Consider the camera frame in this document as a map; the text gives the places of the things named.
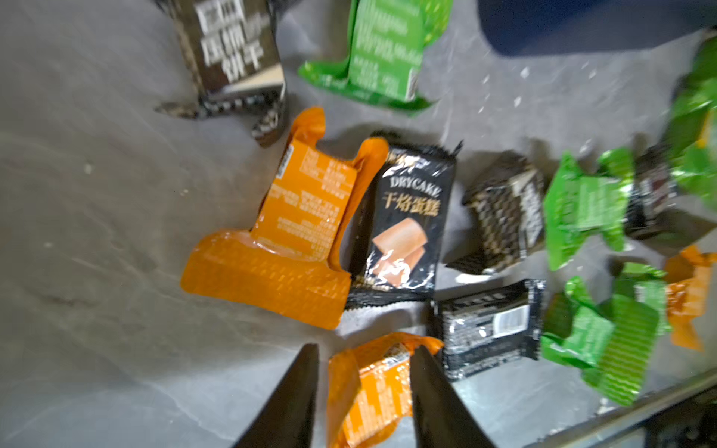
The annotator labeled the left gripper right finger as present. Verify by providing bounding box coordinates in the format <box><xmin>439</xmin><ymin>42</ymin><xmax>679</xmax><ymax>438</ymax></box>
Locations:
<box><xmin>410</xmin><ymin>345</ymin><xmax>495</xmax><ymax>447</ymax></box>

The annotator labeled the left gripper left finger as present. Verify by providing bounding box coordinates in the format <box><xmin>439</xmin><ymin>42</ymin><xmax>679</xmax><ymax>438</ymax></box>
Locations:
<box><xmin>233</xmin><ymin>343</ymin><xmax>319</xmax><ymax>448</ymax></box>

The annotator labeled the black packet with barcode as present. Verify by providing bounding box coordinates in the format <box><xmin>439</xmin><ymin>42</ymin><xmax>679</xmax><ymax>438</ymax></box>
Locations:
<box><xmin>429</xmin><ymin>279</ymin><xmax>546</xmax><ymax>383</ymax></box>

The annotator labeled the orange cookie packet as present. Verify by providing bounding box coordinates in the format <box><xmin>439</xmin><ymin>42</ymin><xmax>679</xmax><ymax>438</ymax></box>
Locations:
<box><xmin>180</xmin><ymin>108</ymin><xmax>389</xmax><ymax>330</ymax></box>

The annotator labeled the green packet front row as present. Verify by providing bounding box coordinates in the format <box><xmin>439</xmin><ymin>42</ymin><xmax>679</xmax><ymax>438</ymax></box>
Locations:
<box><xmin>541</xmin><ymin>276</ymin><xmax>614</xmax><ymax>370</ymax></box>

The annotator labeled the black cookie packet with picture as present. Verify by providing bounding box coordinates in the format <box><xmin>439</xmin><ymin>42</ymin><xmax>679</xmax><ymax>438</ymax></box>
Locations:
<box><xmin>345</xmin><ymin>131</ymin><xmax>463</xmax><ymax>310</ymax></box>

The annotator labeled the green cookie packet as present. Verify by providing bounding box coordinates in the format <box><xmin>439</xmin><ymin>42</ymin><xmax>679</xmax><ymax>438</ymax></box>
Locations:
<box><xmin>298</xmin><ymin>0</ymin><xmax>453</xmax><ymax>114</ymax></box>
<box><xmin>543</xmin><ymin>147</ymin><xmax>635</xmax><ymax>271</ymax></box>

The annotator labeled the green packet cluster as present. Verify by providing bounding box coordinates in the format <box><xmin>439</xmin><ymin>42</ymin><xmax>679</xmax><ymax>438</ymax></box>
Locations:
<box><xmin>665</xmin><ymin>35</ymin><xmax>716</xmax><ymax>210</ymax></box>

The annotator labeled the dark blue storage box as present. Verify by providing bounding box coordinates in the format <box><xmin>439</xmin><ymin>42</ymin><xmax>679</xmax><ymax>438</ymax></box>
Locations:
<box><xmin>477</xmin><ymin>1</ymin><xmax>716</xmax><ymax>57</ymax></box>

